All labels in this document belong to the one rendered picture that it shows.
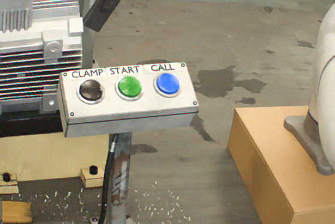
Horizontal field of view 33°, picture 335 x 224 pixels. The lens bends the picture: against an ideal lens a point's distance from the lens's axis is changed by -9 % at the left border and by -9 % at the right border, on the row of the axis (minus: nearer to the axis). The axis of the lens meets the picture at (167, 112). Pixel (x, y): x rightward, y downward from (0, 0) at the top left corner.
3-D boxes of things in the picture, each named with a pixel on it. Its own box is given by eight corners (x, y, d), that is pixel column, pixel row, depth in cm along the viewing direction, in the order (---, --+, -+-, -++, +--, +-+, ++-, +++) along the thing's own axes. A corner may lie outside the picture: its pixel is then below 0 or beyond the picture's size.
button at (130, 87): (118, 103, 75) (121, 96, 74) (113, 84, 77) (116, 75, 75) (142, 102, 76) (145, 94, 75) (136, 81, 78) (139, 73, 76)
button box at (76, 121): (64, 139, 75) (67, 118, 71) (55, 92, 78) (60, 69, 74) (189, 127, 81) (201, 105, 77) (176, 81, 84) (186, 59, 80)
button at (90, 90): (79, 107, 73) (81, 99, 72) (76, 87, 75) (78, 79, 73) (103, 105, 74) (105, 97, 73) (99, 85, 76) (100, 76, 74)
